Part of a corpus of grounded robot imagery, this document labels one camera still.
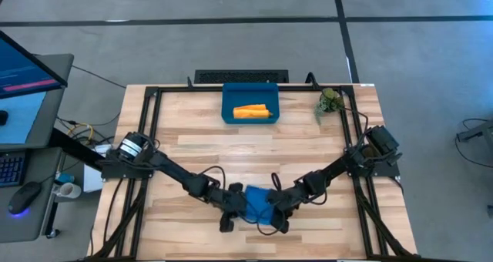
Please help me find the black aluminium table frame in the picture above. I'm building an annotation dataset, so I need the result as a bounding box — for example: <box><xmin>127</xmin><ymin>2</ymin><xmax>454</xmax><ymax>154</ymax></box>
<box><xmin>86</xmin><ymin>83</ymin><xmax>421</xmax><ymax>262</ymax></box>

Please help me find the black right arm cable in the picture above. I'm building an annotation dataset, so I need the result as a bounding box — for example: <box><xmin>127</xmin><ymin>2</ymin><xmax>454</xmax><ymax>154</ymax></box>
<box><xmin>250</xmin><ymin>172</ymin><xmax>329</xmax><ymax>237</ymax></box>

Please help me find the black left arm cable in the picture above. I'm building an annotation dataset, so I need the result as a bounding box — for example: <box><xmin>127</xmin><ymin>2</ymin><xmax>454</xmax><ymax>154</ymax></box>
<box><xmin>197</xmin><ymin>165</ymin><xmax>227</xmax><ymax>190</ymax></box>

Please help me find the orange microfiber towel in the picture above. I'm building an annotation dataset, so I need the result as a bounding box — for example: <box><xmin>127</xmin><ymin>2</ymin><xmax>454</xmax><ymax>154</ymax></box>
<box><xmin>232</xmin><ymin>103</ymin><xmax>273</xmax><ymax>120</ymax></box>

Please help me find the grey side desk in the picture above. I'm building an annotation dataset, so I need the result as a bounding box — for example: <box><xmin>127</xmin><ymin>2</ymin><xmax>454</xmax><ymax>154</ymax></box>
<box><xmin>0</xmin><ymin>53</ymin><xmax>75</xmax><ymax>243</ymax></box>

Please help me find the small teal item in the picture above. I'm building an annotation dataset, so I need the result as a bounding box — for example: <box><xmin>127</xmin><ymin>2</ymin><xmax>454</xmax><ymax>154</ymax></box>
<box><xmin>55</xmin><ymin>171</ymin><xmax>76</xmax><ymax>185</ymax></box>

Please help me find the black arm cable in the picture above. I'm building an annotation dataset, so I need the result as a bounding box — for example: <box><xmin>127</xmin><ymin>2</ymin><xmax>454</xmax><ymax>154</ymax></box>
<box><xmin>197</xmin><ymin>165</ymin><xmax>227</xmax><ymax>190</ymax></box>
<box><xmin>250</xmin><ymin>172</ymin><xmax>329</xmax><ymax>237</ymax></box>

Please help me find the white cup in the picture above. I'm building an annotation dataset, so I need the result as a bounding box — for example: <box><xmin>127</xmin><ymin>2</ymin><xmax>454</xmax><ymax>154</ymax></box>
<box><xmin>53</xmin><ymin>182</ymin><xmax>83</xmax><ymax>200</ymax></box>

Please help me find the large black computer mouse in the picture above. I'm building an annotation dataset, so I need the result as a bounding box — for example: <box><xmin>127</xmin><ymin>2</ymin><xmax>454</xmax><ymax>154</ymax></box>
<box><xmin>7</xmin><ymin>180</ymin><xmax>42</xmax><ymax>217</ymax></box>

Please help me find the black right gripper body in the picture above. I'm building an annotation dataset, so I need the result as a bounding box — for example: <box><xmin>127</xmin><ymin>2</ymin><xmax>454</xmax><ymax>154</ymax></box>
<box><xmin>277</xmin><ymin>184</ymin><xmax>305</xmax><ymax>234</ymax></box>

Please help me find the blue microfiber towel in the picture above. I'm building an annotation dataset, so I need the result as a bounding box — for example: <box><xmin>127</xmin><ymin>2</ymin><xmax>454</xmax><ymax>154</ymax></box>
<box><xmin>244</xmin><ymin>184</ymin><xmax>279</xmax><ymax>227</ymax></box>

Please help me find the yellow coiled cable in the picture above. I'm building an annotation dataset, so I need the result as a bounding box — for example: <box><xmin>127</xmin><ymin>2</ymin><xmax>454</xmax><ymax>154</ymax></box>
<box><xmin>65</xmin><ymin>122</ymin><xmax>96</xmax><ymax>143</ymax></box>

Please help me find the white paper box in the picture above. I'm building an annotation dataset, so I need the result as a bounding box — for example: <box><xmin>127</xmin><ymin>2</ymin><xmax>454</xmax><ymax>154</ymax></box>
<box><xmin>82</xmin><ymin>144</ymin><xmax>105</xmax><ymax>194</ymax></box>

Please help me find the black keyboard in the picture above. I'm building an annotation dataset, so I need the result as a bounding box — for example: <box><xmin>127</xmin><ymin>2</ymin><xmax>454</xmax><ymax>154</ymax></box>
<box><xmin>0</xmin><ymin>149</ymin><xmax>27</xmax><ymax>189</ymax></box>

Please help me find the computer monitor blue screen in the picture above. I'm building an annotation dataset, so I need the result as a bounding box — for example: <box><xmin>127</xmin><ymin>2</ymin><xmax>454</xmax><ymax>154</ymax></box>
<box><xmin>0</xmin><ymin>29</ymin><xmax>69</xmax><ymax>100</ymax></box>

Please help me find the potted green succulent plant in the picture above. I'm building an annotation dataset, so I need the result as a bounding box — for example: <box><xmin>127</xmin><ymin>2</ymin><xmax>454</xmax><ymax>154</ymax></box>
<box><xmin>313</xmin><ymin>87</ymin><xmax>347</xmax><ymax>125</ymax></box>

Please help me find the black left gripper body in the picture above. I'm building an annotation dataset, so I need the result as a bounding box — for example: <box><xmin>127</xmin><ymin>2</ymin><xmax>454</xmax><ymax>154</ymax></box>
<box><xmin>215</xmin><ymin>182</ymin><xmax>248</xmax><ymax>233</ymax></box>

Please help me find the black floor grille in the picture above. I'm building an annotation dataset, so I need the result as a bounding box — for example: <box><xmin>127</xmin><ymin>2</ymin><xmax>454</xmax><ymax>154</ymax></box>
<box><xmin>193</xmin><ymin>69</ymin><xmax>290</xmax><ymax>85</ymax></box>

